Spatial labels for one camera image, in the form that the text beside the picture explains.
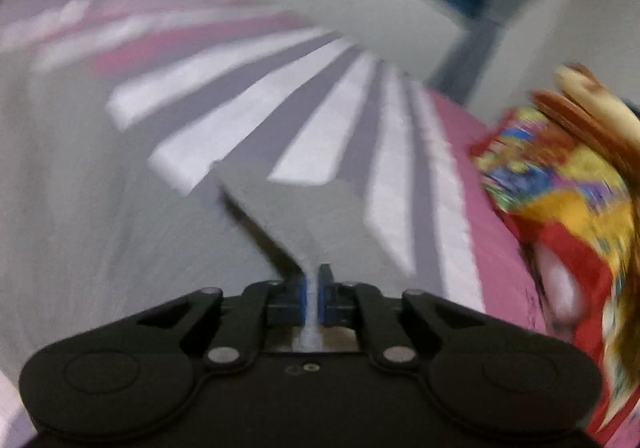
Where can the striped pink purple bedsheet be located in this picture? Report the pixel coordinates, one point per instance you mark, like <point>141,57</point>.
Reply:
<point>486,375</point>

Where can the grey pants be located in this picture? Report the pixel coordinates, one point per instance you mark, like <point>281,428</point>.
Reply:
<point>151,147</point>

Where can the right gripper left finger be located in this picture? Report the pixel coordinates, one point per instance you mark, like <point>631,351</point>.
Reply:
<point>249,319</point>

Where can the white pillow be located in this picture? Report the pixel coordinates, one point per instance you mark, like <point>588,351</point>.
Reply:
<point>564,299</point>

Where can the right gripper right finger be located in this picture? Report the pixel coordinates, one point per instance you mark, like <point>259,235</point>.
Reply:
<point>364,309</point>

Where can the colourful folded quilt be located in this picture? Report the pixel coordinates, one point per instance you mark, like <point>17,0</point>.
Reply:
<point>550,187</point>

